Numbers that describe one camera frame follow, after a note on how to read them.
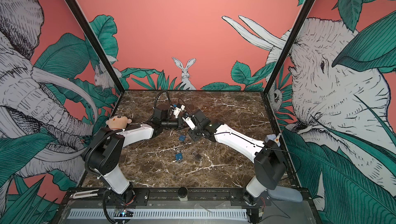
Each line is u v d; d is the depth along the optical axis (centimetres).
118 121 93
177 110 84
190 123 75
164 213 70
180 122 78
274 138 89
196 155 88
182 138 95
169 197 75
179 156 86
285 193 73
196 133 73
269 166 43
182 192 78
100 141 47
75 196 73
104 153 47
